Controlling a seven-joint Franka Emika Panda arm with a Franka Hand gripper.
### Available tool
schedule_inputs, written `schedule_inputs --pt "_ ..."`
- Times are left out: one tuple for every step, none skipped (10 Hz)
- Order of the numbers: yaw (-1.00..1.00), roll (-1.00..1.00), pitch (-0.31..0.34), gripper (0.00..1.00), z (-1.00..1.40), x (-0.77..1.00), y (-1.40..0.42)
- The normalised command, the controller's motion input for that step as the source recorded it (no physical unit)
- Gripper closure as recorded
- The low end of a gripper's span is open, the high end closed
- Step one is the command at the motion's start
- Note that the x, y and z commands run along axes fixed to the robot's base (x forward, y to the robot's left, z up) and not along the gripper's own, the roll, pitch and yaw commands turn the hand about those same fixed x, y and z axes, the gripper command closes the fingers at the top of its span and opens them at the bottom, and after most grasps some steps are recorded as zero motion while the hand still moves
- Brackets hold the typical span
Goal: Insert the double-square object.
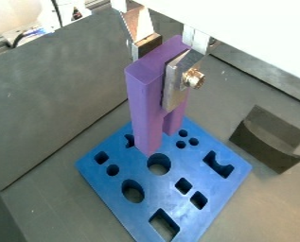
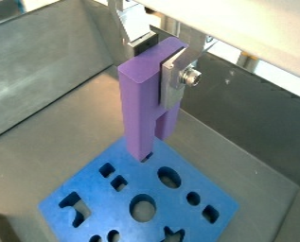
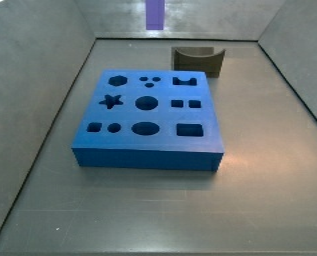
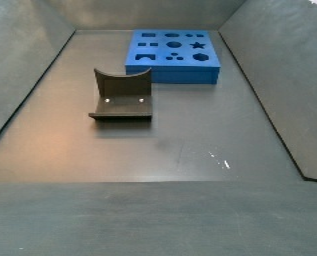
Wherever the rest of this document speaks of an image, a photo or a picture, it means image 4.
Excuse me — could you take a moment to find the black curved holder stand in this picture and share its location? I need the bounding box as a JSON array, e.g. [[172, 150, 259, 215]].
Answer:
[[88, 69, 152, 120]]

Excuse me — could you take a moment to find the blue shape-sorter block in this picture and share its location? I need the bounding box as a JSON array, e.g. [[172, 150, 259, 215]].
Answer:
[[124, 29, 220, 84]]

